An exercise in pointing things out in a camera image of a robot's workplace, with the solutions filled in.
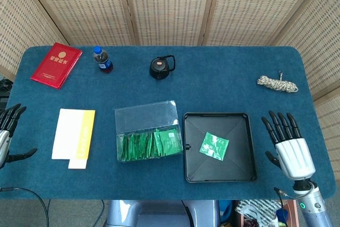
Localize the black device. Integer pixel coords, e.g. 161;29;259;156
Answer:
0;78;13;99

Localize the blue cable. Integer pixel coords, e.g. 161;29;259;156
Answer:
98;199;106;225

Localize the cola bottle with blue cap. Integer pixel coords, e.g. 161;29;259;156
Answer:
92;46;114;74

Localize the coiled white patterned rope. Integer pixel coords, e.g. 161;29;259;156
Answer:
257;71;299;94

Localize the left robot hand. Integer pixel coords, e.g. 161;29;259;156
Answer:
0;104;38;169

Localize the black round lid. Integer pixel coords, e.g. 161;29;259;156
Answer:
149;55;176;80

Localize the blue table cloth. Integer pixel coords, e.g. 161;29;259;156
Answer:
0;45;334;201

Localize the woven folding screen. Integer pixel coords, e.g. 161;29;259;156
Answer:
0;0;340;156

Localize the black plastic tray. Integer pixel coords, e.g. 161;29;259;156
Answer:
183;112;258;183

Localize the white and yellow booklet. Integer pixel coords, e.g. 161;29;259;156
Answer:
51;108;96;170

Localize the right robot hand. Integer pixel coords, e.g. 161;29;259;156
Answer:
261;110;317;180

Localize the black cable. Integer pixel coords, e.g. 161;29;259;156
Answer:
0;187;50;227

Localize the clear box of green packets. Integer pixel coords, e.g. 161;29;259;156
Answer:
114;100;184;162

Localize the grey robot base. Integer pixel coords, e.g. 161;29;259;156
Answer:
106;199;221;227

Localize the red certificate book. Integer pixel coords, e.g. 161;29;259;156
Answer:
30;42;83;90

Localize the patterned plastic bag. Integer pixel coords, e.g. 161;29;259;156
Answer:
235;199;279;227

